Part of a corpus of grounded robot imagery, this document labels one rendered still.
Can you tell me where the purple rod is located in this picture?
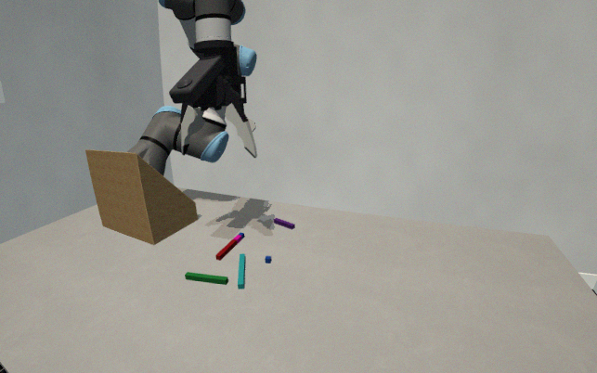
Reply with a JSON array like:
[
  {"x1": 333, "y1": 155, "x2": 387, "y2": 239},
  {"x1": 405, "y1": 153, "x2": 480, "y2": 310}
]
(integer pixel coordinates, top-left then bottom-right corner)
[{"x1": 273, "y1": 218, "x2": 295, "y2": 229}]

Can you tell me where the green rod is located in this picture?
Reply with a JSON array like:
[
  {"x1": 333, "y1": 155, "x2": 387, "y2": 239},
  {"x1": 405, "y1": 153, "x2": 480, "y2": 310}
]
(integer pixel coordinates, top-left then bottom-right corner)
[{"x1": 185, "y1": 272, "x2": 228, "y2": 285}]

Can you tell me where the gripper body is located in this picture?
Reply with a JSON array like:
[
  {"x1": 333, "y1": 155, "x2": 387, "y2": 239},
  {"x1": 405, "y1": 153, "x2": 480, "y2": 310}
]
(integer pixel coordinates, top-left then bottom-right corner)
[{"x1": 193, "y1": 40, "x2": 247, "y2": 111}]

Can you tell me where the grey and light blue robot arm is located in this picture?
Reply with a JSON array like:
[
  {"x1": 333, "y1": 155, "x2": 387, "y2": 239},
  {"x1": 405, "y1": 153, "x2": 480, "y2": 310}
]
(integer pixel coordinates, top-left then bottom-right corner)
[{"x1": 127, "y1": 0, "x2": 256, "y2": 176}]

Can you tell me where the red rod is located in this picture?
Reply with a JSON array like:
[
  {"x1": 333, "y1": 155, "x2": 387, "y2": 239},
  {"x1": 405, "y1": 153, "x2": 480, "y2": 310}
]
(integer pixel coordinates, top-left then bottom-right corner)
[{"x1": 215, "y1": 239, "x2": 237, "y2": 260}]

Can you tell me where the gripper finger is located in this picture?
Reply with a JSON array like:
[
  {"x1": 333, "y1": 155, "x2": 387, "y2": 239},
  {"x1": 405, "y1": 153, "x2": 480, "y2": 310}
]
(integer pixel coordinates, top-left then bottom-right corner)
[
  {"x1": 224, "y1": 84, "x2": 257, "y2": 158},
  {"x1": 180, "y1": 103, "x2": 205, "y2": 155}
]

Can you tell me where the turquoise rod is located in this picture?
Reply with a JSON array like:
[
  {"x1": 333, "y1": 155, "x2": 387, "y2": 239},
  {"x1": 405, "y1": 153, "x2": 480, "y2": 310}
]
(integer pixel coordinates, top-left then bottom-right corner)
[{"x1": 238, "y1": 253, "x2": 245, "y2": 289}]

